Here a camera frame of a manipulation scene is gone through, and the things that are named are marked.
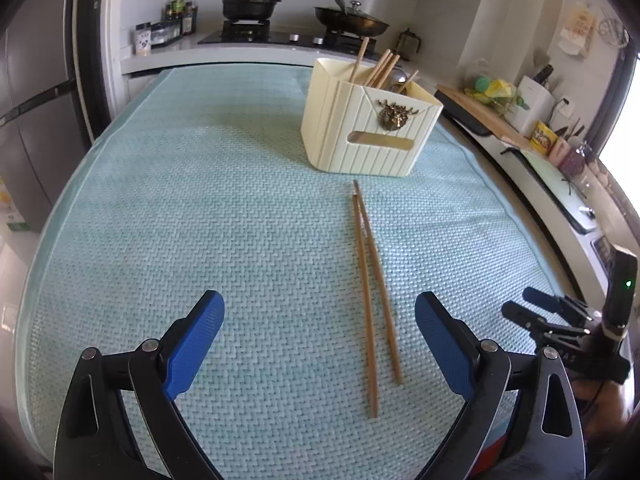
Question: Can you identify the cream utensil holder box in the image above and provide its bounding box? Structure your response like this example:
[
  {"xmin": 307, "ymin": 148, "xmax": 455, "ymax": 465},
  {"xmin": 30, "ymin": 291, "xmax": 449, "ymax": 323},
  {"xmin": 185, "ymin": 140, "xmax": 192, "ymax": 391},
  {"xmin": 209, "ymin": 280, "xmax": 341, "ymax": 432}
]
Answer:
[{"xmin": 300, "ymin": 58, "xmax": 442, "ymax": 177}]

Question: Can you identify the person's right hand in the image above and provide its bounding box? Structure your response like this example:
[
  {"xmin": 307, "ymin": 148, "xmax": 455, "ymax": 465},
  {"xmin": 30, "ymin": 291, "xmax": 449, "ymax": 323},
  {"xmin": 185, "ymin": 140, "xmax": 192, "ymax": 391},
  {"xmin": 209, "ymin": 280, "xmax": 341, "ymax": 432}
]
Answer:
[{"xmin": 572, "ymin": 378, "xmax": 631, "ymax": 442}]

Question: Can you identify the white spice jar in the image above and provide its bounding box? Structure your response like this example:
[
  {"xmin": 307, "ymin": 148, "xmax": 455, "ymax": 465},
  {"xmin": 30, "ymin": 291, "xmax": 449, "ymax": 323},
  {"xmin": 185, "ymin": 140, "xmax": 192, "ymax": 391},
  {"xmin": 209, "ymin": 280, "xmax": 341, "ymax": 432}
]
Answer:
[{"xmin": 134, "ymin": 22, "xmax": 152, "ymax": 56}]

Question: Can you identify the sauce bottles group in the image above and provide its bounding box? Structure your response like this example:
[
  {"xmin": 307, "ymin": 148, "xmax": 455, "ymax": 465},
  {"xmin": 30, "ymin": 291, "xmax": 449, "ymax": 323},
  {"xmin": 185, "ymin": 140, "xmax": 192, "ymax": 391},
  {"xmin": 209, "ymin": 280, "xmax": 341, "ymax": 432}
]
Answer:
[{"xmin": 163, "ymin": 0, "xmax": 198, "ymax": 36}]

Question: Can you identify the black clay pot orange lid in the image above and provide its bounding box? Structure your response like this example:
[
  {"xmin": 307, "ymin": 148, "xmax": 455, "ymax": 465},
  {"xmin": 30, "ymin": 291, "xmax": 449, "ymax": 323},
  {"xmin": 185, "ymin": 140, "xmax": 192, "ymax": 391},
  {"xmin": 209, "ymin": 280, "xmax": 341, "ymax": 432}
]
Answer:
[{"xmin": 220, "ymin": 0, "xmax": 281, "ymax": 22}]

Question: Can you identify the black tray under board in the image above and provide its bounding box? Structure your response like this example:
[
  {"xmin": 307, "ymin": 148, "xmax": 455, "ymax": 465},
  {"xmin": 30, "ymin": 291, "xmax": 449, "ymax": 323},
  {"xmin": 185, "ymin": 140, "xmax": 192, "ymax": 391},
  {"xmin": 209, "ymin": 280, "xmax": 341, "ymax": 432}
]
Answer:
[{"xmin": 435, "ymin": 90, "xmax": 492, "ymax": 136}]

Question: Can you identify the pink cup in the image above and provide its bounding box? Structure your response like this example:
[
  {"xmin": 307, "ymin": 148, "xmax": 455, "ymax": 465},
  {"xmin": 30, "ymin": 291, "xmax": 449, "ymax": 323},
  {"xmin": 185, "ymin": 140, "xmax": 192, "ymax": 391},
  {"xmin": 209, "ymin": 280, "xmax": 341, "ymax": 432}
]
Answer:
[{"xmin": 548, "ymin": 139, "xmax": 585, "ymax": 177}]

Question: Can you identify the black gas stove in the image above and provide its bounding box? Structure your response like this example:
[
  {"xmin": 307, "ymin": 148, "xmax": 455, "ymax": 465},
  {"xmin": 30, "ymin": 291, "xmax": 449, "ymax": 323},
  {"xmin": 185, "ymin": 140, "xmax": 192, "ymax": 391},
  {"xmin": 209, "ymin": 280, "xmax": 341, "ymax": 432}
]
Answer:
[{"xmin": 198, "ymin": 21, "xmax": 363, "ymax": 53}]

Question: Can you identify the wooden cutting board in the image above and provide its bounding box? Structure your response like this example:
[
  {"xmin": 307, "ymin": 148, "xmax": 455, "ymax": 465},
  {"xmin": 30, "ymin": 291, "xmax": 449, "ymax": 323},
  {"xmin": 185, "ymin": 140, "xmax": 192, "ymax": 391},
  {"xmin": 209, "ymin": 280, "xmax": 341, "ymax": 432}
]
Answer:
[{"xmin": 436, "ymin": 84, "xmax": 534, "ymax": 152}]

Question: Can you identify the teal woven table mat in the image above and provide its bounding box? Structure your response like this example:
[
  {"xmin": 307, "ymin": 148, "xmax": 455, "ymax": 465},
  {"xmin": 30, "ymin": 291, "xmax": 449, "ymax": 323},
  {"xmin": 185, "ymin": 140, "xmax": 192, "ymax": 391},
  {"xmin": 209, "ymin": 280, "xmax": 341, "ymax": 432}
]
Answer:
[{"xmin": 16, "ymin": 64, "xmax": 567, "ymax": 479}]

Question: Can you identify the dark french press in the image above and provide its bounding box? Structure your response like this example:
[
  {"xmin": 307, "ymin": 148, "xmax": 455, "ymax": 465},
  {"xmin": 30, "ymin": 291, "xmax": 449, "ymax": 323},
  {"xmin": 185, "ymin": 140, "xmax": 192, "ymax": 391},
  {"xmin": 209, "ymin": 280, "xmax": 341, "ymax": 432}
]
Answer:
[{"xmin": 397, "ymin": 28, "xmax": 422, "ymax": 61}]

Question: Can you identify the yellow container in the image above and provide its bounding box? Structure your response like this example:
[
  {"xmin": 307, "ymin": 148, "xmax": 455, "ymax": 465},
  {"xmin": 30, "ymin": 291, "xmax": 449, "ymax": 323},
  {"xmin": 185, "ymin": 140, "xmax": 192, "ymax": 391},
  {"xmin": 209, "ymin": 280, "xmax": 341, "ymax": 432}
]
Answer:
[{"xmin": 529, "ymin": 122, "xmax": 558, "ymax": 156}]

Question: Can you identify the black wok with glass lid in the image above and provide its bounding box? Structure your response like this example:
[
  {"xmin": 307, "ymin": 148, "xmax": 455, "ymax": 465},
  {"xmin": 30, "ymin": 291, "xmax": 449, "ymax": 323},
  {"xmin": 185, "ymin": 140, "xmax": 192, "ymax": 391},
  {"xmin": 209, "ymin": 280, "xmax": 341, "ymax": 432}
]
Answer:
[{"xmin": 314, "ymin": 0, "xmax": 388, "ymax": 37}]

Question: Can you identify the clear seasoning box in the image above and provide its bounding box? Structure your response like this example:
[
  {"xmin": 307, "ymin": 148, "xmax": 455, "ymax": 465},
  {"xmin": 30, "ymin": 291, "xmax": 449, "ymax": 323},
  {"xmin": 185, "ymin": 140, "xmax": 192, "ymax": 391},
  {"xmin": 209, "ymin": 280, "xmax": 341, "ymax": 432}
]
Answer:
[{"xmin": 151, "ymin": 20, "xmax": 181, "ymax": 49}]

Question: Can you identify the grey refrigerator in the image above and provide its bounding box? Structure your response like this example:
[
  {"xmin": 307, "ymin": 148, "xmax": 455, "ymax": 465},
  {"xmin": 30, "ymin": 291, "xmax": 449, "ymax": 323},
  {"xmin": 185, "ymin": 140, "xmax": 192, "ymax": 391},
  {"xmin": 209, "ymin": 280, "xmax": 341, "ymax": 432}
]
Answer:
[{"xmin": 1, "ymin": 0, "xmax": 89, "ymax": 232}]

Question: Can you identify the white knife block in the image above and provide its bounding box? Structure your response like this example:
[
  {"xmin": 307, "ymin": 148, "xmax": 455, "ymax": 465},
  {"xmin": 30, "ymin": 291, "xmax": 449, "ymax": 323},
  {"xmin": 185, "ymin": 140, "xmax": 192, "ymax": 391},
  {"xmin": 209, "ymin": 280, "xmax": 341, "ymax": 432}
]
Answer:
[{"xmin": 504, "ymin": 64, "xmax": 555, "ymax": 139}]

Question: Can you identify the wooden chopstick standing in holder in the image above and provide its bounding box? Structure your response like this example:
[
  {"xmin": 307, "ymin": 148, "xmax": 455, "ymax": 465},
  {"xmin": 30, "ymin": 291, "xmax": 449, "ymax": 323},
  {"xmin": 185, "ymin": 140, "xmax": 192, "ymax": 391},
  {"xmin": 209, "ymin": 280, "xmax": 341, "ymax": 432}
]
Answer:
[{"xmin": 348, "ymin": 37, "xmax": 370, "ymax": 84}]

